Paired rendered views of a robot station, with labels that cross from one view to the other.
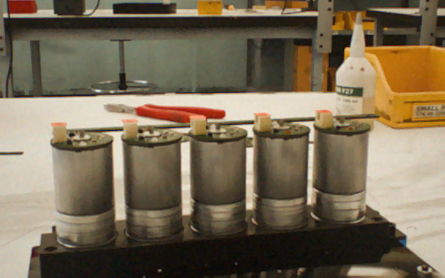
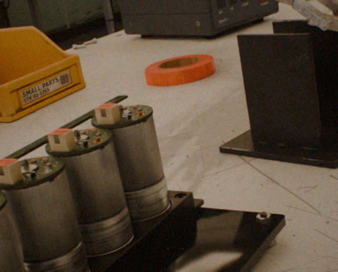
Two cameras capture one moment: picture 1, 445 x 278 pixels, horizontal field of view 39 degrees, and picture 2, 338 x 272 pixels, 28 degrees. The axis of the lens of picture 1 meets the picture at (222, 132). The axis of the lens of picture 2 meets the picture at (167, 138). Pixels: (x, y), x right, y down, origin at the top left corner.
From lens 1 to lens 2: 0.13 m
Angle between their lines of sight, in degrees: 41
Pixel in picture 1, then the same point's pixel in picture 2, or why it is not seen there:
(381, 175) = not seen: hidden behind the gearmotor
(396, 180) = not seen: hidden behind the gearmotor
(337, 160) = (141, 151)
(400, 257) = (226, 218)
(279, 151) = (99, 164)
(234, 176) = (72, 212)
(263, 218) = (100, 245)
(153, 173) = (1, 250)
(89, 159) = not seen: outside the picture
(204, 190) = (48, 243)
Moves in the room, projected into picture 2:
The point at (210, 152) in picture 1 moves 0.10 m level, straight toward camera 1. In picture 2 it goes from (43, 195) to (316, 267)
